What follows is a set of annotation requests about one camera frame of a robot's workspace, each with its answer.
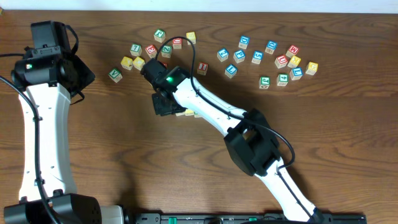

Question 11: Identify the yellow O block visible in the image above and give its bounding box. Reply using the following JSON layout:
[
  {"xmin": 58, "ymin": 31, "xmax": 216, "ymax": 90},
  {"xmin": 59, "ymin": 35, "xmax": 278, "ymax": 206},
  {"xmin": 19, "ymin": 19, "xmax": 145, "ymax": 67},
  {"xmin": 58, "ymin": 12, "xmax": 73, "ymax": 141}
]
[{"xmin": 185, "ymin": 109, "xmax": 195, "ymax": 116}]

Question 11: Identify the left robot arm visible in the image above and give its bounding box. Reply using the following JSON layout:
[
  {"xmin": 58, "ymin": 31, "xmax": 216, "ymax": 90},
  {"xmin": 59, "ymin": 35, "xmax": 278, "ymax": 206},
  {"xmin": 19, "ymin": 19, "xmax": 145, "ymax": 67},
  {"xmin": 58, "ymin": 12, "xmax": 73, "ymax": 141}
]
[{"xmin": 4, "ymin": 54, "xmax": 128, "ymax": 223}]

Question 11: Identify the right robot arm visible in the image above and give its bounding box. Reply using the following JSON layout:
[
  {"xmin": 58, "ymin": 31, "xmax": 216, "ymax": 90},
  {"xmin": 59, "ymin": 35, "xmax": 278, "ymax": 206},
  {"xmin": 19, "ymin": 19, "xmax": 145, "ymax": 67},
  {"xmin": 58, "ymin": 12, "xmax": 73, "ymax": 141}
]
[{"xmin": 142, "ymin": 64, "xmax": 324, "ymax": 223}]

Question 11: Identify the green V block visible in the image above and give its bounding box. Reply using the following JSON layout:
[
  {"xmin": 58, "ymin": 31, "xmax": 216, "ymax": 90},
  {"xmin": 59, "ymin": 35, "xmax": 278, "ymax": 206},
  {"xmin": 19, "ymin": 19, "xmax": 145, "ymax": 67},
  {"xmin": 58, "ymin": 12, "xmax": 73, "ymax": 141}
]
[{"xmin": 108, "ymin": 68, "xmax": 123, "ymax": 83}]

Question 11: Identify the yellow C block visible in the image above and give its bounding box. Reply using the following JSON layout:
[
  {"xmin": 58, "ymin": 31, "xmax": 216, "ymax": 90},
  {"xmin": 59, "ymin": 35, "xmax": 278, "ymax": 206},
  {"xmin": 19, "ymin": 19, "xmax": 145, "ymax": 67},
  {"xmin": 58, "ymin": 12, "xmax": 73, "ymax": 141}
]
[{"xmin": 133, "ymin": 57, "xmax": 146, "ymax": 71}]

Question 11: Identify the red I block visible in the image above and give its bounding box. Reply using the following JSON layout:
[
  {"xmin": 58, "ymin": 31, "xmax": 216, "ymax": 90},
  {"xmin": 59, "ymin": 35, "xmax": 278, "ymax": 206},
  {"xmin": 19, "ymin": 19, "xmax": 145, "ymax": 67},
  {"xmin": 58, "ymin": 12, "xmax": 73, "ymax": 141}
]
[{"xmin": 197, "ymin": 62, "xmax": 208, "ymax": 75}]

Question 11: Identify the green Z block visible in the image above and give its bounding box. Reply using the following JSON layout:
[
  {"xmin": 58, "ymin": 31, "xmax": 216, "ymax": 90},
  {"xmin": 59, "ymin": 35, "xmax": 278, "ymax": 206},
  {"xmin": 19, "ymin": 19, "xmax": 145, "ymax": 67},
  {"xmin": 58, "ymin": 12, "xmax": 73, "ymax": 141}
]
[{"xmin": 161, "ymin": 45, "xmax": 172, "ymax": 58}]

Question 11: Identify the yellow block far left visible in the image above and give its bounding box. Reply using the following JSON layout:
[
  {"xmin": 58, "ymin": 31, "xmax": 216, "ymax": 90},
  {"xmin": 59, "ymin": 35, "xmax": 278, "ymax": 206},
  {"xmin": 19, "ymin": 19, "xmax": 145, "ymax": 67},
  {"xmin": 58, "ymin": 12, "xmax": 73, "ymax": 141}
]
[{"xmin": 121, "ymin": 57, "xmax": 133, "ymax": 70}]

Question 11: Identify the red E block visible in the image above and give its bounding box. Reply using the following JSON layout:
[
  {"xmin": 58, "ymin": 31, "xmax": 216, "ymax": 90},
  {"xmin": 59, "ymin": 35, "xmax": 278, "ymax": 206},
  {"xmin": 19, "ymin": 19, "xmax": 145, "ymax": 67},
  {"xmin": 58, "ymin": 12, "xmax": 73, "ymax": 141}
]
[{"xmin": 145, "ymin": 45, "xmax": 157, "ymax": 58}]

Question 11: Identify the green 7 block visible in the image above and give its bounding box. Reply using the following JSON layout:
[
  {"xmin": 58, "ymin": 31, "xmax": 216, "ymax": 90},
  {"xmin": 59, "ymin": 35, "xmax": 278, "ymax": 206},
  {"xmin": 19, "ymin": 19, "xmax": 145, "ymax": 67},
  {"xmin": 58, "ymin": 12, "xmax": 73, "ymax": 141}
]
[{"xmin": 130, "ymin": 44, "xmax": 142, "ymax": 57}]

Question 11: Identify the red U block left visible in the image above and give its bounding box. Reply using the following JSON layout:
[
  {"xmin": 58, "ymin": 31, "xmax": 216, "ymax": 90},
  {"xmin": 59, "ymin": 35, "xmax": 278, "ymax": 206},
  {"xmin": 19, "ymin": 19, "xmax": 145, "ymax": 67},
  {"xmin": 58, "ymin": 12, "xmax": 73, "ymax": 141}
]
[{"xmin": 172, "ymin": 38, "xmax": 182, "ymax": 49}]

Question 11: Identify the red u block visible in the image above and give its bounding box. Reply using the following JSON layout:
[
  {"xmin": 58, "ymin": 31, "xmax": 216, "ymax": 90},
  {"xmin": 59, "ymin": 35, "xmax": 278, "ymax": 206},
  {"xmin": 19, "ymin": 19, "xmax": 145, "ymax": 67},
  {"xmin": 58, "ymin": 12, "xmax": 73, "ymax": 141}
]
[
  {"xmin": 172, "ymin": 38, "xmax": 182, "ymax": 49},
  {"xmin": 274, "ymin": 55, "xmax": 288, "ymax": 68}
]

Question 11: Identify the green J block top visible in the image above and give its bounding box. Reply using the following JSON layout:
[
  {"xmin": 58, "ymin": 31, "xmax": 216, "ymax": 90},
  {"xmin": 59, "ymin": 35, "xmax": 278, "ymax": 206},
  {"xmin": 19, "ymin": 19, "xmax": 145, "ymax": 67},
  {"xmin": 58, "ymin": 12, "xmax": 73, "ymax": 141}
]
[{"xmin": 154, "ymin": 29, "xmax": 166, "ymax": 43}]

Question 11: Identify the green j block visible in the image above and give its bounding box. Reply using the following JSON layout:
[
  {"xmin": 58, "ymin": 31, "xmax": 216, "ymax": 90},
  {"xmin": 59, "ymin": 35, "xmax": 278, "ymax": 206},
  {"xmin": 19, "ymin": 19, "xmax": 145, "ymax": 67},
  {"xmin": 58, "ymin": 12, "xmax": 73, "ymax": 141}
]
[
  {"xmin": 154, "ymin": 29, "xmax": 166, "ymax": 43},
  {"xmin": 259, "ymin": 76, "xmax": 271, "ymax": 89}
]

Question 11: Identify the yellow block top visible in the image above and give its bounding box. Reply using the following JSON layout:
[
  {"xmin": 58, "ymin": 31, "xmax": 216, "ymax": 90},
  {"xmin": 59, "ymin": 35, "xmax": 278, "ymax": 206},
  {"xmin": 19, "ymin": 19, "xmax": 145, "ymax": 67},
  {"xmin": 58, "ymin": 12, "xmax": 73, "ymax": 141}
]
[{"xmin": 186, "ymin": 31, "xmax": 197, "ymax": 45}]

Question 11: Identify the blue L block centre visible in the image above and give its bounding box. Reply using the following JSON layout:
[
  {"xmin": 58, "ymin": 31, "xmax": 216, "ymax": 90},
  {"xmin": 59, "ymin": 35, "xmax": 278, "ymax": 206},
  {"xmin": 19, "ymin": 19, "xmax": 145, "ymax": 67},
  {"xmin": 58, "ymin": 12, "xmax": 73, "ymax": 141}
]
[{"xmin": 224, "ymin": 64, "xmax": 238, "ymax": 78}]

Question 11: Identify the blue l block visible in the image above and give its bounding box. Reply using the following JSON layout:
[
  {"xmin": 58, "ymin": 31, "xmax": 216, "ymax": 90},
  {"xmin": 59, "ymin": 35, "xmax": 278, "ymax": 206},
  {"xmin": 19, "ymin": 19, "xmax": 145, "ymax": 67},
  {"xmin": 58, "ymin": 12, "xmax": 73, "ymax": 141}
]
[
  {"xmin": 224, "ymin": 64, "xmax": 238, "ymax": 78},
  {"xmin": 289, "ymin": 67, "xmax": 303, "ymax": 80}
]

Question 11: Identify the blue 2 block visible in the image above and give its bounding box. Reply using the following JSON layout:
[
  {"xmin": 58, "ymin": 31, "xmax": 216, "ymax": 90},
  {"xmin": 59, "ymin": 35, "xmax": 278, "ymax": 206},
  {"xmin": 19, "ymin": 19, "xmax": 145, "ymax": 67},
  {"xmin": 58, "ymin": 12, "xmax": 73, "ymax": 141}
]
[{"xmin": 217, "ymin": 48, "xmax": 229, "ymax": 62}]

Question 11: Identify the blue P block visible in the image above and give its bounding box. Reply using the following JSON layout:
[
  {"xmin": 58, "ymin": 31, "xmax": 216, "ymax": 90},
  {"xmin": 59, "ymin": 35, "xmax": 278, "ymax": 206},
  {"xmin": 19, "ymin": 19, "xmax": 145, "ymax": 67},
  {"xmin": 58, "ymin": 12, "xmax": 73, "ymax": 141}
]
[{"xmin": 233, "ymin": 50, "xmax": 246, "ymax": 63}]

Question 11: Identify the blue D block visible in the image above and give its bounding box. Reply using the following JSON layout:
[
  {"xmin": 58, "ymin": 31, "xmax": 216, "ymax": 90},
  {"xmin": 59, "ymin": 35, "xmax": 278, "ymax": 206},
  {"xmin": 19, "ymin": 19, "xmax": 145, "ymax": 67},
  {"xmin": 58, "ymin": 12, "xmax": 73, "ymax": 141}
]
[{"xmin": 238, "ymin": 35, "xmax": 250, "ymax": 49}]

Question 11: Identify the green J block lower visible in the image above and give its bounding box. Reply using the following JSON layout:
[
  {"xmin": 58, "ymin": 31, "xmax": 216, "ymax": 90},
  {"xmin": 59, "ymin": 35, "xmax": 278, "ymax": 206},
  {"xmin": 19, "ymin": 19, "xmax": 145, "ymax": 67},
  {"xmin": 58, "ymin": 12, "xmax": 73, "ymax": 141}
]
[{"xmin": 259, "ymin": 76, "xmax": 271, "ymax": 89}]

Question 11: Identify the blue 5 block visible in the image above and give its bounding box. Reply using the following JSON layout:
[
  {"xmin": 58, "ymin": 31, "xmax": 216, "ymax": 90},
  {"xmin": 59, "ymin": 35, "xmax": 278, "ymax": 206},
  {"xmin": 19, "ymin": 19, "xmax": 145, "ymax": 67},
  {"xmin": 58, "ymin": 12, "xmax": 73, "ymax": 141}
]
[{"xmin": 251, "ymin": 50, "xmax": 264, "ymax": 64}]

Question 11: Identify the green 4 block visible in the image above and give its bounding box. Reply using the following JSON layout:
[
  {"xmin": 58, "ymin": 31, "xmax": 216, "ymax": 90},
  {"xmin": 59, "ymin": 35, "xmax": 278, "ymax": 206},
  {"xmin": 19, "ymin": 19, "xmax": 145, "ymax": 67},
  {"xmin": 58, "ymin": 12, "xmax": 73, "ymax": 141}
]
[{"xmin": 277, "ymin": 73, "xmax": 289, "ymax": 86}]

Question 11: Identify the red U block right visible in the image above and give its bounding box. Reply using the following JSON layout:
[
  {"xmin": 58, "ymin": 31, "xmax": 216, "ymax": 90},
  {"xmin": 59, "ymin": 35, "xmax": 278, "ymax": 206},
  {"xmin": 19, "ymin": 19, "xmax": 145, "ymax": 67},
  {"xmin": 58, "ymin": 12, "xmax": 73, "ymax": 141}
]
[{"xmin": 274, "ymin": 55, "xmax": 288, "ymax": 68}]

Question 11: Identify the blue L block right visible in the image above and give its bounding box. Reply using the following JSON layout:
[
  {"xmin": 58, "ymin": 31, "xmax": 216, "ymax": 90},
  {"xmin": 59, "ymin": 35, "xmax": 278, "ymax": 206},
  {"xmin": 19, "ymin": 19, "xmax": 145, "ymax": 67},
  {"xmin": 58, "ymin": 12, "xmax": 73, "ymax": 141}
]
[{"xmin": 289, "ymin": 67, "xmax": 303, "ymax": 80}]

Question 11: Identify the yellow X block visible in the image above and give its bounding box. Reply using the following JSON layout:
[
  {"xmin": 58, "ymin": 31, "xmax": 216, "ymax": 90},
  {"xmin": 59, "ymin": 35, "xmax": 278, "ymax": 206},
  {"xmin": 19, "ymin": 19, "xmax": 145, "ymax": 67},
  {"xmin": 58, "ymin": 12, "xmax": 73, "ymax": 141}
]
[{"xmin": 287, "ymin": 55, "xmax": 301, "ymax": 68}]

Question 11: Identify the red M block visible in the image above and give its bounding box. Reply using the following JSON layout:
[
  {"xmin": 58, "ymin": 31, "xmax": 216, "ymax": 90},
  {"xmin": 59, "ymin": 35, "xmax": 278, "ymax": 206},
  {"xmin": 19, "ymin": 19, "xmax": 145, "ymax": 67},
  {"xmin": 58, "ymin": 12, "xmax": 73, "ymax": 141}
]
[{"xmin": 285, "ymin": 45, "xmax": 299, "ymax": 58}]

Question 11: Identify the yellow G block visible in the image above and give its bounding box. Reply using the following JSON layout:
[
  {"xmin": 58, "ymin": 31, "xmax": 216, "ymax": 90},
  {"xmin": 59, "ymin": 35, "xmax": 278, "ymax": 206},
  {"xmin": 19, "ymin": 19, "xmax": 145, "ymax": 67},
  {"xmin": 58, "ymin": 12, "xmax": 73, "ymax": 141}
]
[{"xmin": 305, "ymin": 62, "xmax": 318, "ymax": 75}]

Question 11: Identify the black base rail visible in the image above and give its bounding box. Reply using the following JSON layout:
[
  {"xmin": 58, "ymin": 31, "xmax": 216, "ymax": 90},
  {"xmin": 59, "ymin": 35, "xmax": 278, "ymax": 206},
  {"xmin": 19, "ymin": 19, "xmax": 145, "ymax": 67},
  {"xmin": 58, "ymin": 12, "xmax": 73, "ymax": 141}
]
[{"xmin": 123, "ymin": 213, "xmax": 368, "ymax": 224}]

